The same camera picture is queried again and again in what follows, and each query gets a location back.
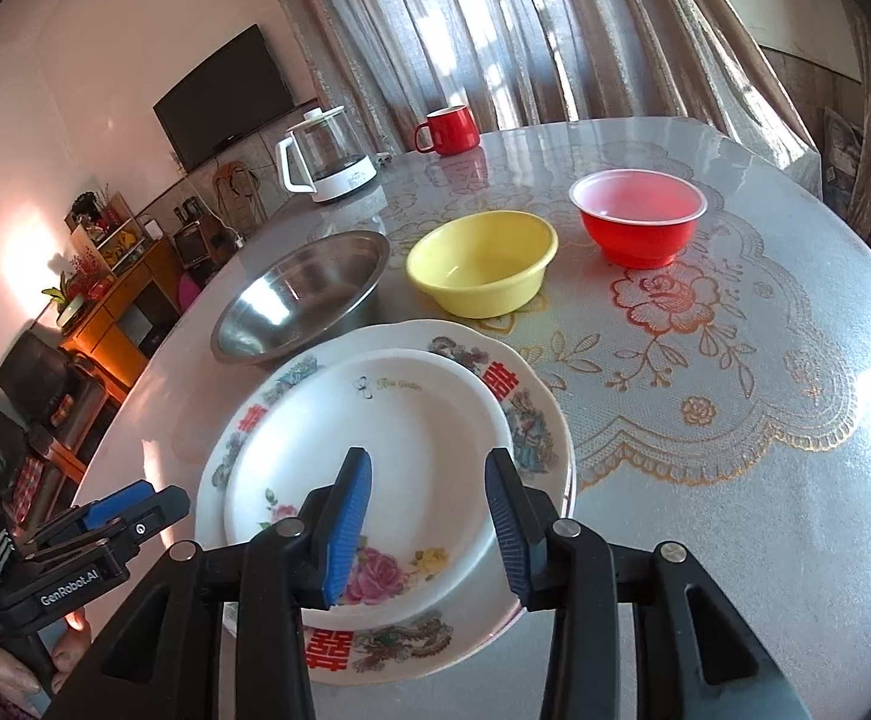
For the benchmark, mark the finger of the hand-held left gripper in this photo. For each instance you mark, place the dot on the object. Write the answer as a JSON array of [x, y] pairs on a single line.
[[157, 514], [116, 502]]

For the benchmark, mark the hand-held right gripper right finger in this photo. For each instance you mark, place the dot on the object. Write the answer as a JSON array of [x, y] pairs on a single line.
[[510, 525]]

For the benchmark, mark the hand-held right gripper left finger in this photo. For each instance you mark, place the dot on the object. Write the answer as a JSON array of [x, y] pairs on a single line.
[[345, 525]]

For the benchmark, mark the white plate with rose print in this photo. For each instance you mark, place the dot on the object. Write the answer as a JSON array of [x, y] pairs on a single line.
[[405, 450]]

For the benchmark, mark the white plate with red characters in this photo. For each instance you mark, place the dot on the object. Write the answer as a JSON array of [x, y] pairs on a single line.
[[525, 420]]

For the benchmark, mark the stainless steel bowl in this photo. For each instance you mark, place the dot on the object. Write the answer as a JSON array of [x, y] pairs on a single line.
[[292, 292]]

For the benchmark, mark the yellow plastic bowl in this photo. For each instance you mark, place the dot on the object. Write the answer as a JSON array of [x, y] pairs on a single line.
[[480, 255]]

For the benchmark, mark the red plastic bowl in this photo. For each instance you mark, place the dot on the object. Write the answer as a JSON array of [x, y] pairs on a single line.
[[638, 236]]

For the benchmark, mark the person's left hand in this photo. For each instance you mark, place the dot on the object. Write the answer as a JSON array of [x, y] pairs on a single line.
[[11, 671]]

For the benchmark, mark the black leather wooden armchair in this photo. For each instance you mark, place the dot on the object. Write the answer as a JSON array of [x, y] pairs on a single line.
[[30, 382]]

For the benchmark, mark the orange wooden cabinet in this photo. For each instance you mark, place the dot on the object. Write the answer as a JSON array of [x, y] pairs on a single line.
[[116, 315]]

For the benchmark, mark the potted green plant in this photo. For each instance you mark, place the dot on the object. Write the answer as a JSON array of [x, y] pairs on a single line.
[[64, 304]]

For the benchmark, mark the pink bag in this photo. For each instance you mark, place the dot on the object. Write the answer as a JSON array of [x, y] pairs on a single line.
[[190, 292]]

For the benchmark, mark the brown speaker box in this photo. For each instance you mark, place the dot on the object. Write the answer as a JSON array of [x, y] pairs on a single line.
[[191, 244]]

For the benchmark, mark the wooden display shelf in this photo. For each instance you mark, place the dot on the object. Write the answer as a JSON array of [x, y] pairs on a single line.
[[105, 232]]

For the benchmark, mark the small white box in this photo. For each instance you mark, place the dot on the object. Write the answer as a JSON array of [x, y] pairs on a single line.
[[150, 229]]

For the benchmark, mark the brown wooden chair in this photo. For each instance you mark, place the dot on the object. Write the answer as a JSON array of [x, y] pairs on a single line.
[[236, 202]]

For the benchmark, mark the white glass electric kettle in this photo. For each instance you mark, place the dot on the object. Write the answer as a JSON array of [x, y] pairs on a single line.
[[330, 157]]

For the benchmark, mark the red mug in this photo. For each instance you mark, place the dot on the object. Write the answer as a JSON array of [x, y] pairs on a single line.
[[454, 131]]

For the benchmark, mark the black flat television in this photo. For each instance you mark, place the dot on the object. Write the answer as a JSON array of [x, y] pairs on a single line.
[[225, 101]]

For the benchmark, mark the wide sheer curtain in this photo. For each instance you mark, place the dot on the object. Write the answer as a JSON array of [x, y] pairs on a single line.
[[518, 30]]

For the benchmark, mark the patterned cushion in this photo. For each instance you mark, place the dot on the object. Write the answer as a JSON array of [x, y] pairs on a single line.
[[844, 142]]

